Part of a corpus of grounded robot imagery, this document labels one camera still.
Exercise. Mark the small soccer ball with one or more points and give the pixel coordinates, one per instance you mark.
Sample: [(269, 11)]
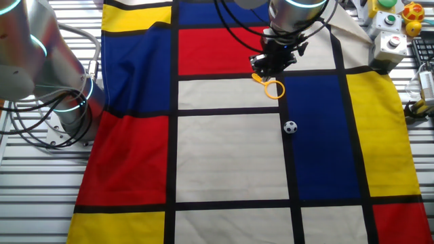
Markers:
[(290, 127)]

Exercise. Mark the orange yellow toy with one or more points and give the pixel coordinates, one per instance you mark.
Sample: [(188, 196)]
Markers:
[(413, 13)]

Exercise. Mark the grey box red button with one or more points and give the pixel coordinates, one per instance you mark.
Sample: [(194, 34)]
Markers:
[(388, 49)]

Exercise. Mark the colour block patterned cloth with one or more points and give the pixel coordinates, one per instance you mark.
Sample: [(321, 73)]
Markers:
[(230, 156)]

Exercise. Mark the grey box green button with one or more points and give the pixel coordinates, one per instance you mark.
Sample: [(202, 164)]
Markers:
[(384, 23)]

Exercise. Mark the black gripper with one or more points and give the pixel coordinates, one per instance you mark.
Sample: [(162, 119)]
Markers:
[(283, 54)]

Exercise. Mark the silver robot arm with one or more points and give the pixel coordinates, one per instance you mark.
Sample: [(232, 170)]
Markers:
[(51, 67)]

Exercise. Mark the black keyboard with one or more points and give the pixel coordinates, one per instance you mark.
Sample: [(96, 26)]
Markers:
[(424, 51)]

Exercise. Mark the yellow box green button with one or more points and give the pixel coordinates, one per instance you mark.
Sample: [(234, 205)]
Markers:
[(376, 6)]

